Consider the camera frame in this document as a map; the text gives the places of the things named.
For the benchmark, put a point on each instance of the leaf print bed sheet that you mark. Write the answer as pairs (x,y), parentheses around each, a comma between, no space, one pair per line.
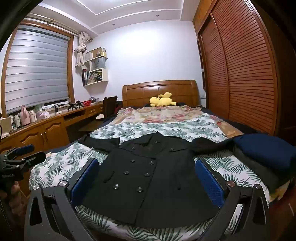
(57,157)

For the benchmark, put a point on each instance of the pink tissue box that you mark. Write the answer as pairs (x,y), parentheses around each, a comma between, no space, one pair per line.
(44,115)

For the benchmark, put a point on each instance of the yellow plush toy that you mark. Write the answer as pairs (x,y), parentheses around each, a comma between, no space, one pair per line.
(161,100)

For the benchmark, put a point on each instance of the folded grey garment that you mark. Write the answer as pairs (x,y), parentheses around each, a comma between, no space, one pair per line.
(254,169)

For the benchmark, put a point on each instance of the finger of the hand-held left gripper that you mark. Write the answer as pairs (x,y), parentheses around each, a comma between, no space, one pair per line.
(34,157)
(23,149)

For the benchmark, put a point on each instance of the tied beige curtain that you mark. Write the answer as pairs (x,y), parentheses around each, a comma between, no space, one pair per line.
(81,51)

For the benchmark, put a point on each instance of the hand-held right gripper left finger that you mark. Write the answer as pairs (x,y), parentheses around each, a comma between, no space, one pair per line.
(84,180)

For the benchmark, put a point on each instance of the pink bottle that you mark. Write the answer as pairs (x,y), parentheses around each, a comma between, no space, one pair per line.
(24,115)

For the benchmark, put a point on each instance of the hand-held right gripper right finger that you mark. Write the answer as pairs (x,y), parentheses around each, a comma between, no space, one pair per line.
(209,183)

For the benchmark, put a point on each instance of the dark chair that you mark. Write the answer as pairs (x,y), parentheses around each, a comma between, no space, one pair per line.
(109,106)

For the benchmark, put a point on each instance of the floral blanket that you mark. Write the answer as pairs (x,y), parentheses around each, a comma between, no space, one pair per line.
(157,115)

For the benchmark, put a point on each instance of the person's left hand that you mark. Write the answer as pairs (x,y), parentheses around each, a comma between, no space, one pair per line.
(17,192)

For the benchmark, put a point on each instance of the wooden desk cabinet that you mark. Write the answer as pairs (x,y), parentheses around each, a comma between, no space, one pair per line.
(30,136)

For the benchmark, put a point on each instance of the wooden headboard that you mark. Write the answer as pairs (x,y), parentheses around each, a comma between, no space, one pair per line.
(143,92)

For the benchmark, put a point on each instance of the black coat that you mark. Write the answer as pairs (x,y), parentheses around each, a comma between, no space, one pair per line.
(150,185)

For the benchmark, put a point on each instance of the wooden window frame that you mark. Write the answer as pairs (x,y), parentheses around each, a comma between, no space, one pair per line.
(72,69)

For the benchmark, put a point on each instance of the wooden louvered wardrobe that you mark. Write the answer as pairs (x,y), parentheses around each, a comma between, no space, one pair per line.
(242,69)

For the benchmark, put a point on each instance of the black tool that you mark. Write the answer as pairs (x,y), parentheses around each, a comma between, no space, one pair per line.
(75,105)

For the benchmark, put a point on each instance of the folded navy garment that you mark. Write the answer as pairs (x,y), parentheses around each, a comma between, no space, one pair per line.
(266,150)

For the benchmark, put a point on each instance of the grey window blind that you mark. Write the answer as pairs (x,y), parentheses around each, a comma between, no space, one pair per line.
(34,69)

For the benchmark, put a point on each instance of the white wall shelf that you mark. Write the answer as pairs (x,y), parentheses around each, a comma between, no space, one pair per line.
(99,74)

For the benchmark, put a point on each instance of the red basket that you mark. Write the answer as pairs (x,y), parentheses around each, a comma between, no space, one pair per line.
(86,103)

